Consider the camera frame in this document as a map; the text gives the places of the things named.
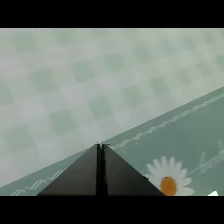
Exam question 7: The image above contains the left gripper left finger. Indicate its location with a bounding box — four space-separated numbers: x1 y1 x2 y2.
37 143 101 197

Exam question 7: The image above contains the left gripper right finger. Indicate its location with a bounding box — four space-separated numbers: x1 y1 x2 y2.
100 143 166 197

